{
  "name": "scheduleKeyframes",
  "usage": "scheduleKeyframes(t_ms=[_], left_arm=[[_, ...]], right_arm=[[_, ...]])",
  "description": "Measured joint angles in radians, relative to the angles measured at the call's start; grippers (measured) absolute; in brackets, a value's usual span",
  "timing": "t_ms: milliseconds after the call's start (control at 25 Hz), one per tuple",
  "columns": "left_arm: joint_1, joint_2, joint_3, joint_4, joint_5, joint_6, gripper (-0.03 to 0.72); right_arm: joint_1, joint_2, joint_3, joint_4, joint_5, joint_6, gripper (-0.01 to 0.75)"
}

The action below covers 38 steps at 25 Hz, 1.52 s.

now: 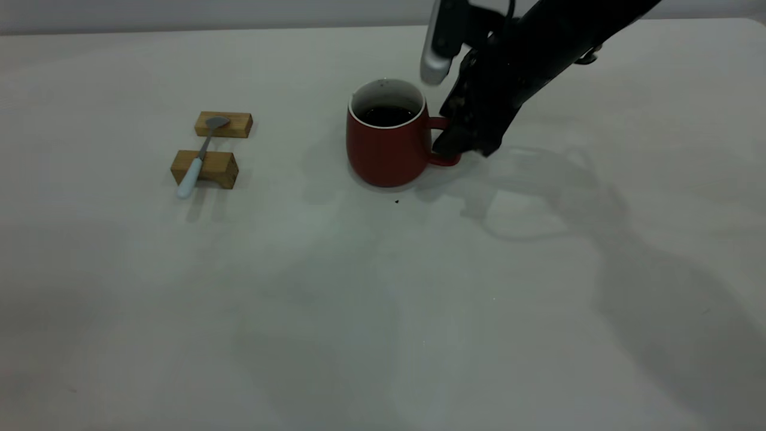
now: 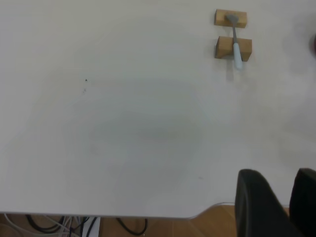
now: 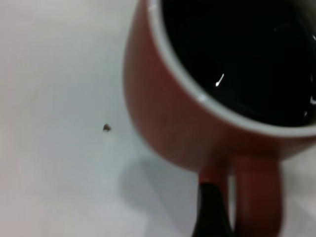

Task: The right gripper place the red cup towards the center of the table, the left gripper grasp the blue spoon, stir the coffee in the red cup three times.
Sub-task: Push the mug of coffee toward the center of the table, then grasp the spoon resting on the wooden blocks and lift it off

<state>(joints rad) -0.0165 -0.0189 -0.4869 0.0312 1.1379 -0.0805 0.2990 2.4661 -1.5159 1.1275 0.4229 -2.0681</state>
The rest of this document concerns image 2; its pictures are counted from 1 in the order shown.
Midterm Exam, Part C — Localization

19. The flat rectangular wooden block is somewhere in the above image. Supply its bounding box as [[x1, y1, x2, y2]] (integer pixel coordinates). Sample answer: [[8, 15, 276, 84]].
[[213, 9, 248, 29]]

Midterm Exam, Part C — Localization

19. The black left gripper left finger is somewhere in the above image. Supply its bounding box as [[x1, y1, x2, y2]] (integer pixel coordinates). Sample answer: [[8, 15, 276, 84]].
[[234, 168, 301, 237]]

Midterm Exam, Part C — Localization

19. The spoon with light blue handle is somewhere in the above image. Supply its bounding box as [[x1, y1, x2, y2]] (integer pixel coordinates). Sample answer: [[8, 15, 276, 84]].
[[225, 14, 243, 71]]

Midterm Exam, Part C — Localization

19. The black cable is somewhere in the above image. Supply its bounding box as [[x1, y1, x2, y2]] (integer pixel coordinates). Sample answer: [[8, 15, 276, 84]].
[[116, 217, 149, 236], [25, 214, 65, 233]]

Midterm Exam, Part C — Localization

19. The white power strip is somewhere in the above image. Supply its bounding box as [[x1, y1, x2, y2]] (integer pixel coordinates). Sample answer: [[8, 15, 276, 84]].
[[79, 217, 101, 237]]

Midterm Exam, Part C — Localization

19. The white cable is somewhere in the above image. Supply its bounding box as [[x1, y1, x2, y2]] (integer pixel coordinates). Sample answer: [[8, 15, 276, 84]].
[[0, 213, 82, 237]]

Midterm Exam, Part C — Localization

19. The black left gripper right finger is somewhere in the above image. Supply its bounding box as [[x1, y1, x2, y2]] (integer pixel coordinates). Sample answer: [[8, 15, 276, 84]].
[[289, 167, 316, 237]]

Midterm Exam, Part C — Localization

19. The arched wooden block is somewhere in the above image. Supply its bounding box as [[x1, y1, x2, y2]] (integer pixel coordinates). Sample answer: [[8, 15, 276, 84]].
[[214, 36, 253, 61]]

